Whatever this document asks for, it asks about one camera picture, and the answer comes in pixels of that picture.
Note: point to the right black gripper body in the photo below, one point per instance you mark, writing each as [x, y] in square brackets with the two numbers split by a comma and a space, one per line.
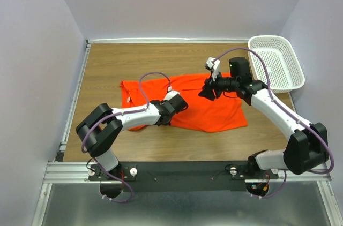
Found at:
[223, 83]

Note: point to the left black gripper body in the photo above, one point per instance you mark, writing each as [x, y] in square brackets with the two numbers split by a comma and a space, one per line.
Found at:
[169, 123]

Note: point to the orange t-shirt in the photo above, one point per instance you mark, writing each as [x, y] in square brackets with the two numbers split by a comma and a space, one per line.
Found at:
[222, 114]

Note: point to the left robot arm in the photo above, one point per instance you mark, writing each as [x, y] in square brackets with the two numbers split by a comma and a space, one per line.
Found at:
[102, 126]

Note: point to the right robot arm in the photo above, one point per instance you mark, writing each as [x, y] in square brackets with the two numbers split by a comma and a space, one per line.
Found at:
[306, 147]

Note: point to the white perforated plastic basket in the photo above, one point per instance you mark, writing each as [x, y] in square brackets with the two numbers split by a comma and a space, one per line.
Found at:
[278, 58]

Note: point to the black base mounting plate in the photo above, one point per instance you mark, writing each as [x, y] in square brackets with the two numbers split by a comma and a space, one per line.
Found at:
[183, 177]

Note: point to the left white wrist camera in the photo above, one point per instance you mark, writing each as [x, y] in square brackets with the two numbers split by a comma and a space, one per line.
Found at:
[170, 93]

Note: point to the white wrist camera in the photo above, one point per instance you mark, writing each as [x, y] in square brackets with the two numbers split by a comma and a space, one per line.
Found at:
[213, 65]
[170, 93]

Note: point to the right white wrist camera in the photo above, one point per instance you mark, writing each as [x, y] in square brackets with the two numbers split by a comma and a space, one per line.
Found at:
[213, 65]

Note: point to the aluminium frame rail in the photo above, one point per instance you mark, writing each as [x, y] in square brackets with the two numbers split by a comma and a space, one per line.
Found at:
[68, 197]

